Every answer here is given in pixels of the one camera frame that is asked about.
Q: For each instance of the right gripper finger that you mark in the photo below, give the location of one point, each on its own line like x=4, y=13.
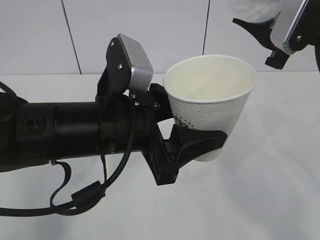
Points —
x=261, y=32

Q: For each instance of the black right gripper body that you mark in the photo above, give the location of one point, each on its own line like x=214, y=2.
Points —
x=306, y=33

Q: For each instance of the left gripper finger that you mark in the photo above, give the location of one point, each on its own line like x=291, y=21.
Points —
x=163, y=110
x=185, y=144

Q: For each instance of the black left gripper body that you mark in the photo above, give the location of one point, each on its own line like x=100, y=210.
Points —
x=142, y=112

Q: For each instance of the clear plastic water bottle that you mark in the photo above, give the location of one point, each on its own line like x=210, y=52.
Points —
x=260, y=11

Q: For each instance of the white paper cup green logo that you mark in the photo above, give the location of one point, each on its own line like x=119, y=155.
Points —
x=209, y=92

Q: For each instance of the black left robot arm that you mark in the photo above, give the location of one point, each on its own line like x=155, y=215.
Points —
x=34, y=134

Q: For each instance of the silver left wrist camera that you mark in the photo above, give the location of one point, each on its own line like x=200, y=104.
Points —
x=127, y=67

